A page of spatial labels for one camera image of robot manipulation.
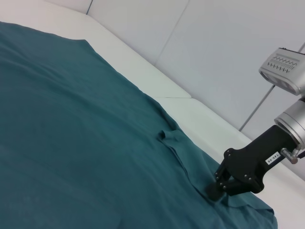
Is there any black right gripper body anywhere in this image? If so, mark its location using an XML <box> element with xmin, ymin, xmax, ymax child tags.
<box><xmin>215</xmin><ymin>125</ymin><xmax>299</xmax><ymax>194</ymax></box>

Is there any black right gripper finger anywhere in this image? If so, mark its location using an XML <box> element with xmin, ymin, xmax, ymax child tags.
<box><xmin>206</xmin><ymin>171</ymin><xmax>227</xmax><ymax>201</ymax></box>
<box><xmin>225</xmin><ymin>177</ymin><xmax>253</xmax><ymax>197</ymax></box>

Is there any teal blue t-shirt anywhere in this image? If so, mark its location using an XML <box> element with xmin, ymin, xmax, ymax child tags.
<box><xmin>0</xmin><ymin>21</ymin><xmax>278</xmax><ymax>229</ymax></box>

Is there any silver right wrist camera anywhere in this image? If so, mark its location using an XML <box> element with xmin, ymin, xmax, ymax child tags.
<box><xmin>259</xmin><ymin>47</ymin><xmax>305</xmax><ymax>96</ymax></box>

